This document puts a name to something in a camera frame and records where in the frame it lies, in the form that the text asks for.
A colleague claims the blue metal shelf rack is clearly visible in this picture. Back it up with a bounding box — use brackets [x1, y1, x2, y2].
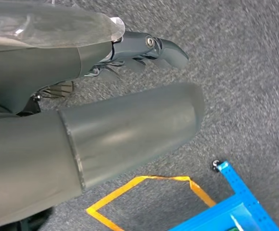
[168, 160, 279, 231]

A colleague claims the black mesh robot foot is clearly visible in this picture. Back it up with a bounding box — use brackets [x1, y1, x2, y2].
[18, 81, 74, 117]

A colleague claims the yellow floor tape square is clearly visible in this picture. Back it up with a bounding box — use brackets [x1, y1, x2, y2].
[86, 175, 217, 231]

